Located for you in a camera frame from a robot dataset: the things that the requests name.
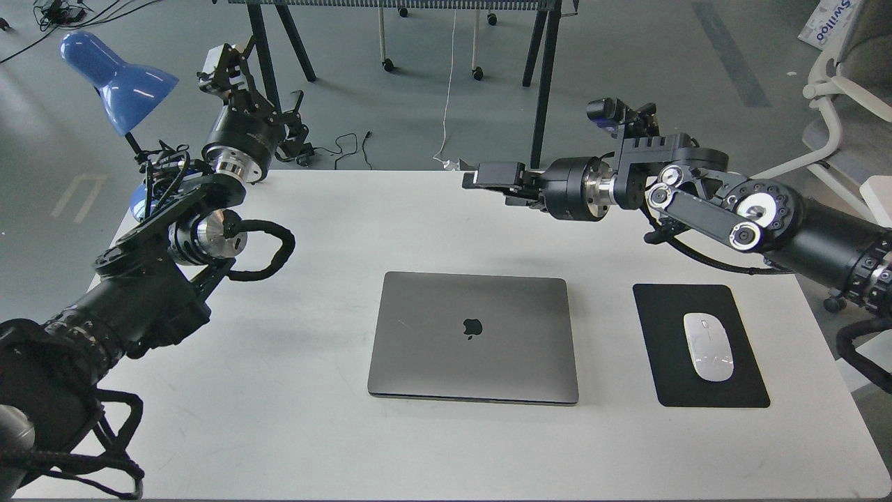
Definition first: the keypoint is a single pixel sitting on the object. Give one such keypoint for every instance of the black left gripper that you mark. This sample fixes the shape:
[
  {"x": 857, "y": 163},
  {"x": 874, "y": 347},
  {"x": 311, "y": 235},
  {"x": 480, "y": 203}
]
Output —
[{"x": 239, "y": 143}]

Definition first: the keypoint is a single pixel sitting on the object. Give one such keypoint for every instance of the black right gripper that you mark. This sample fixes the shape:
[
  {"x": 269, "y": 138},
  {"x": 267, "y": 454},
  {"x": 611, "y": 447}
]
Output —
[{"x": 572, "y": 188}]

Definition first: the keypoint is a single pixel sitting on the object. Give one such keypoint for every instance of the grey laptop computer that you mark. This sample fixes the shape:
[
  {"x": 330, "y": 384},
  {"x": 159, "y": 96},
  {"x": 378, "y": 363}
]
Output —
[{"x": 478, "y": 338}]

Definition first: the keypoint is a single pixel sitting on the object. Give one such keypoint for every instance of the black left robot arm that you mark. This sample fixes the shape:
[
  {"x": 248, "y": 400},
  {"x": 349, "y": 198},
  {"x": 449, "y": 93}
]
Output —
[{"x": 154, "y": 281}]

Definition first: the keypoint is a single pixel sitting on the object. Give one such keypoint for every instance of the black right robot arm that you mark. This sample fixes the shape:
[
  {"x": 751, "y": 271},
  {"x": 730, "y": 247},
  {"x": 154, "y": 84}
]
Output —
[{"x": 680, "y": 185}]

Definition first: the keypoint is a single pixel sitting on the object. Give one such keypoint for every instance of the blue desk lamp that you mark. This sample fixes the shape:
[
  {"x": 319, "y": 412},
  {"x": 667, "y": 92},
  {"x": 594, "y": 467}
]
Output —
[{"x": 129, "y": 92}]

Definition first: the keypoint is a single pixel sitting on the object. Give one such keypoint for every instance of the black-legged background table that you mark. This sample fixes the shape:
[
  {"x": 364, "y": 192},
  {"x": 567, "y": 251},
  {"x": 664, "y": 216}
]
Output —
[{"x": 411, "y": 93}]

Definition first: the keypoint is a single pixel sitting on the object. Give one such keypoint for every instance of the black mouse pad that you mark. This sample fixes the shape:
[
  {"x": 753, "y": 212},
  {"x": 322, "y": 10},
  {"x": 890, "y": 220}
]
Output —
[{"x": 660, "y": 310}]

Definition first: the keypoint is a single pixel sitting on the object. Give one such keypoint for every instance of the white computer mouse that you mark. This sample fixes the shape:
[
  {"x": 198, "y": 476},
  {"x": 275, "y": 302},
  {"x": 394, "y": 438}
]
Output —
[{"x": 709, "y": 346}]

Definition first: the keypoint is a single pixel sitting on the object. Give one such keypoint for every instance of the white cardboard box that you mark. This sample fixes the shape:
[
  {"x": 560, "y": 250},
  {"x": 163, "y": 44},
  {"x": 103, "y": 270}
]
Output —
[{"x": 827, "y": 22}]

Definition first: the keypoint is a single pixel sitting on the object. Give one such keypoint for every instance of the white office chair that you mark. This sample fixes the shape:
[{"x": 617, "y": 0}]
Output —
[{"x": 849, "y": 85}]

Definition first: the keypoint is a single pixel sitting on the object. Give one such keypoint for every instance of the black cable bundle floor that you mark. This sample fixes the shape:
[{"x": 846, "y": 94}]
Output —
[{"x": 55, "y": 16}]

